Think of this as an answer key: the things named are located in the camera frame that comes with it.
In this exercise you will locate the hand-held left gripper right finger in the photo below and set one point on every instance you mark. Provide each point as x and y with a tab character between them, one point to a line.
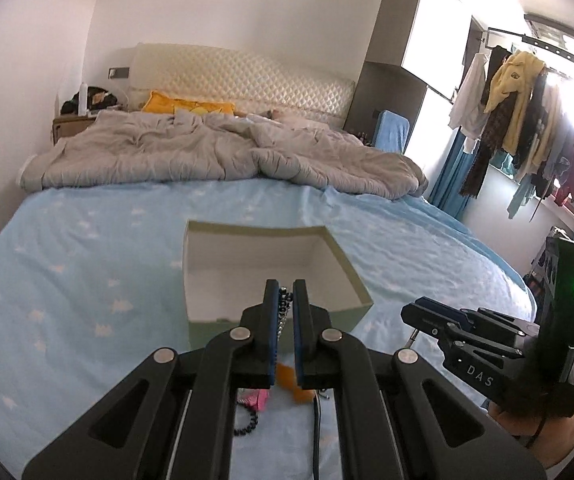
299	332

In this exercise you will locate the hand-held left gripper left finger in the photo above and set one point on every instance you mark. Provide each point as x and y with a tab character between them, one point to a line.
271	332

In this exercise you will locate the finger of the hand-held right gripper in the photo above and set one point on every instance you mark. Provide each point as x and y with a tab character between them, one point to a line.
442	308
427	322

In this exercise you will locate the orange hair accessory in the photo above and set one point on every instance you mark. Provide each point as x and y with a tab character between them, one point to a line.
297	392

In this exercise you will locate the pink flower hair clip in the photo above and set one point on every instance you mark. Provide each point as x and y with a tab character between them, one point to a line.
257	400

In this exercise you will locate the pale green cardboard box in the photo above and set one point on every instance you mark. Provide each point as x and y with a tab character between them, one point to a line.
247	260

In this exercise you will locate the person's right forearm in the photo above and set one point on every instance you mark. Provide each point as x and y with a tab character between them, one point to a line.
557	432

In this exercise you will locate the blue curtain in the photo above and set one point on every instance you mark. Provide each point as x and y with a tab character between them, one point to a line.
449	185

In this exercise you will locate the blue star print bedsheet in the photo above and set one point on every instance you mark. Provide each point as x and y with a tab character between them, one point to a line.
92	260

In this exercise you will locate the grey duvet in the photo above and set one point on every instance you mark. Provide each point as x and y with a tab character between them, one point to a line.
167	150

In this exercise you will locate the white pillow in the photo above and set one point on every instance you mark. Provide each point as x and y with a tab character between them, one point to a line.
292	119

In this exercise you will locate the row of hanging clothes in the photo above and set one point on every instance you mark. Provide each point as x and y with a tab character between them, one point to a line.
514	85

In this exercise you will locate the yellow pillow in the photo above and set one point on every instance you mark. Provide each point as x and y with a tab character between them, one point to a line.
167	104

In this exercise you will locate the cream quilted headboard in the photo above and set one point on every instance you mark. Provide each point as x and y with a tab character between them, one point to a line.
242	80

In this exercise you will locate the grey and white wardrobe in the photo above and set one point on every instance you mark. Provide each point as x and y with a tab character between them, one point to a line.
412	25

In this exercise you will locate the wooden nightstand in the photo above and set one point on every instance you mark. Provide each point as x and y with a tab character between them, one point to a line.
69	129

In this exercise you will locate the white bottle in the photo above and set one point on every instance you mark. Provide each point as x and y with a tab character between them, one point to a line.
83	100

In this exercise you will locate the metal clothes rail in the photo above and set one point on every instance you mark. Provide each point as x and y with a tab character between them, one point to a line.
552	45

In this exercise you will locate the grey wall switch panel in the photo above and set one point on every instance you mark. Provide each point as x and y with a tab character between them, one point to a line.
119	73

